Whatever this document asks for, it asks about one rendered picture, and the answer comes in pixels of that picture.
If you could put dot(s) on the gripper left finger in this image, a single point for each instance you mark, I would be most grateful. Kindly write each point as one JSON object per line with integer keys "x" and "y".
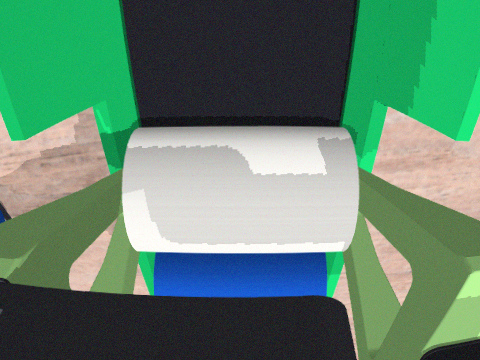
{"x": 38, "y": 248}

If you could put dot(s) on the white cylinder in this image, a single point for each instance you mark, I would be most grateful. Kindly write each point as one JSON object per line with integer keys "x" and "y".
{"x": 240, "y": 189}

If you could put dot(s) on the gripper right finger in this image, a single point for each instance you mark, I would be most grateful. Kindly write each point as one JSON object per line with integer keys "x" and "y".
{"x": 442, "y": 246}

